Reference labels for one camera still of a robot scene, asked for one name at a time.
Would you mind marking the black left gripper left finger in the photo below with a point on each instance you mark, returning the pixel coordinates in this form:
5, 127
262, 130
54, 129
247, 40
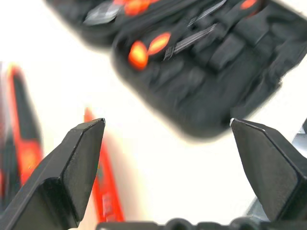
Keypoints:
55, 182

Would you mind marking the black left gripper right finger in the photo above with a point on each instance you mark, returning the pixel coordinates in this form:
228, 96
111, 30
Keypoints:
271, 172

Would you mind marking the orange and black hand tool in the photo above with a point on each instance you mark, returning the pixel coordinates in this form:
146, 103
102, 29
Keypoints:
22, 134

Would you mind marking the black tool case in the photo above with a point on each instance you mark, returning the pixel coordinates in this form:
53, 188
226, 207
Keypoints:
216, 91

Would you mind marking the silver flat tool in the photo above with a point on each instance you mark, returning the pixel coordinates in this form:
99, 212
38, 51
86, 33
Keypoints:
102, 14

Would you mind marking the grey metal part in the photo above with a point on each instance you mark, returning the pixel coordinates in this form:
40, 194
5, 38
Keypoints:
300, 141

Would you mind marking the orange utility knife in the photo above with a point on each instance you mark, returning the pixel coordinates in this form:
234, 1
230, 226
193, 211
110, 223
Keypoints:
108, 182

